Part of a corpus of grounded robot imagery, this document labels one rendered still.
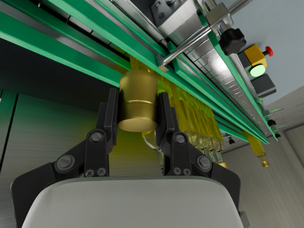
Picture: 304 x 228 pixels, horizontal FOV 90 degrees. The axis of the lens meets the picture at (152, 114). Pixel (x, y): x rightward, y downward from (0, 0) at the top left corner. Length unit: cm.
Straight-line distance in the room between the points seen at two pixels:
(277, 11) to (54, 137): 66
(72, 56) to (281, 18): 62
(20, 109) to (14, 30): 11
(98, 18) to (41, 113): 17
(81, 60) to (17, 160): 16
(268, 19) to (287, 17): 7
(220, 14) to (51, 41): 23
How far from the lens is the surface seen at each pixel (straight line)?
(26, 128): 29
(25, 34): 26
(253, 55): 68
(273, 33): 73
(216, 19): 25
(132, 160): 36
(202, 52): 41
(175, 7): 32
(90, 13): 22
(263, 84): 93
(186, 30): 35
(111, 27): 23
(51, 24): 30
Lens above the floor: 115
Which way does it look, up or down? 25 degrees down
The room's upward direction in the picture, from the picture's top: 169 degrees clockwise
